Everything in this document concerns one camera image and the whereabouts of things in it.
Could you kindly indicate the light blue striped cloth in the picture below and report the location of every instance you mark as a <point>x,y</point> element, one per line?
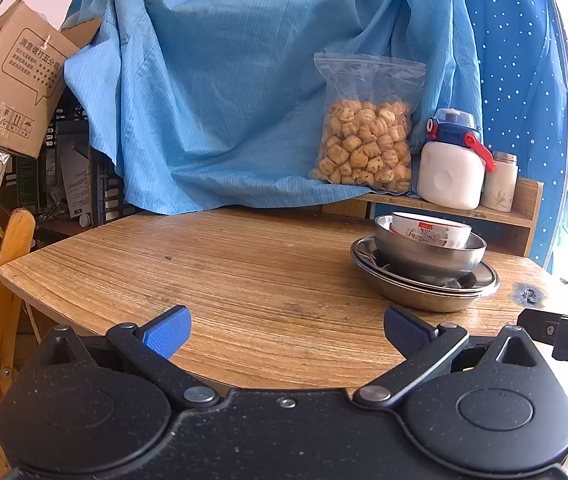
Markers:
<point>239,85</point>

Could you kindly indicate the stainless steel plate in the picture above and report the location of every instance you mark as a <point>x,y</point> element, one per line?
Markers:
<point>429,302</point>
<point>389,288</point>
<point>484,275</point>

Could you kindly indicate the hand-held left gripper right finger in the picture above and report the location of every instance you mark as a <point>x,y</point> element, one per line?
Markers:
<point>404,327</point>

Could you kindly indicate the wooden desktop shelf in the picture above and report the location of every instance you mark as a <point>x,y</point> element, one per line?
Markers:
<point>529,200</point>

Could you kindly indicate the open brown cardboard box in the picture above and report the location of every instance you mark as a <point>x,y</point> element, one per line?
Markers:
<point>14,85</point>

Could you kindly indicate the small white thermos cup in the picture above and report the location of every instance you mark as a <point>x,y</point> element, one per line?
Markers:
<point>499,185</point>

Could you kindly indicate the wooden chair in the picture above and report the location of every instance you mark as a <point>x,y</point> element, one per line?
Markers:
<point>16,230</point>

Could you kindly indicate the blue polka dot cloth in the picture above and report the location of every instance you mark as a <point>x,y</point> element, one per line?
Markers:
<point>524,60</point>

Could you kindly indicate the black plastic crate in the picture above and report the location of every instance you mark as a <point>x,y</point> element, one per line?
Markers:
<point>109,195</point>

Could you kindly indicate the clear bag of snacks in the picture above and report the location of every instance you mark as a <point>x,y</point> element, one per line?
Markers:
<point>364,150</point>

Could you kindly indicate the deep stainless steel bowl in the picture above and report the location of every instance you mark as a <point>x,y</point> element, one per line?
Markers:
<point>429,260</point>

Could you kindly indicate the small white paper box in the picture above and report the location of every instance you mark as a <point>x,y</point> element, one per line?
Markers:
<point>76,180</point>

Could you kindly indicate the white ceramic bowl red rim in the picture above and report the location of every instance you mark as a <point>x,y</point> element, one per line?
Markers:
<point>434,241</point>

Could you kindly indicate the white water bottle blue lid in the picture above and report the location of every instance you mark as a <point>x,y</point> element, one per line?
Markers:
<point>449,180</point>

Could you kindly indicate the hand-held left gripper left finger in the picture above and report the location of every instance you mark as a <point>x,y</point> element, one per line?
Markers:
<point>166,332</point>

